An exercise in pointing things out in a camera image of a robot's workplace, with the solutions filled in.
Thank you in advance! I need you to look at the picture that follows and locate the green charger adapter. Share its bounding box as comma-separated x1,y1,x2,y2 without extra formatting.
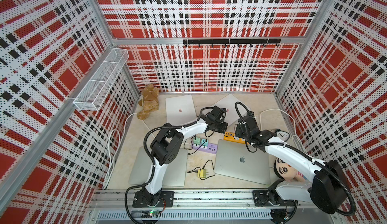
192,137,201,147
201,138,209,148

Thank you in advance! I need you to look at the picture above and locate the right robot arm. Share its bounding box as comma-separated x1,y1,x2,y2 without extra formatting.
235,113,357,217

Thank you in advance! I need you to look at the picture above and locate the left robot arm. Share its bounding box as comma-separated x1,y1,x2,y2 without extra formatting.
141,106,228,202

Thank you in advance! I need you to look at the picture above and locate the white laptop right back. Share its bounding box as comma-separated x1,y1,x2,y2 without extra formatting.
212,94,241,127

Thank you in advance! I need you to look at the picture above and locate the white laptop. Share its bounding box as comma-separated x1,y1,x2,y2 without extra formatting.
165,95,197,126
212,94,241,127

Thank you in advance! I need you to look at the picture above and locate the silver laptop front right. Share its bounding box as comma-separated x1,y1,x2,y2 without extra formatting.
214,140,270,185

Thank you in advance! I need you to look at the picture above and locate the silver laptop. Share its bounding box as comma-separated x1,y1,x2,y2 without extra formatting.
129,147,188,187
214,140,270,185

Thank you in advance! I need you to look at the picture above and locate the white laptop left back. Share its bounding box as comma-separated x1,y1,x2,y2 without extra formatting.
165,95,197,126

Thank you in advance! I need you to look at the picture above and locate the silver laptop front left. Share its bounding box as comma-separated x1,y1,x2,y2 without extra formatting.
129,147,188,187

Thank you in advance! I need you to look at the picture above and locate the yellow power strip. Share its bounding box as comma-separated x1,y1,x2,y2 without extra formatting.
223,132,245,144

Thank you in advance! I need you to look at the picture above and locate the purple power strip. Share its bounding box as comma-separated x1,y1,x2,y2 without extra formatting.
192,143,218,154

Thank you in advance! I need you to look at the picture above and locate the teal alarm clock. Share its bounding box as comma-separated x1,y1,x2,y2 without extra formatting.
275,129,291,142

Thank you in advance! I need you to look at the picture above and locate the pink pig plush toy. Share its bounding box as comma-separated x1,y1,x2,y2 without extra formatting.
274,158,306,182

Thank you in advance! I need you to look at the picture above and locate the brown teddy bear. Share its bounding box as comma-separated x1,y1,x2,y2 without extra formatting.
137,84,159,120

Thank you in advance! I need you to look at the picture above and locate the white power cable right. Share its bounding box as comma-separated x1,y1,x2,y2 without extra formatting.
259,108,326,188

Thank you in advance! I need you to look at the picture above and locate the black hook rail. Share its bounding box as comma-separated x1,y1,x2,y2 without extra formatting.
182,38,282,45

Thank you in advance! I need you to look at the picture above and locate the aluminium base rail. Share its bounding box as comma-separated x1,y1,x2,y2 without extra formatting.
84,189,346,224

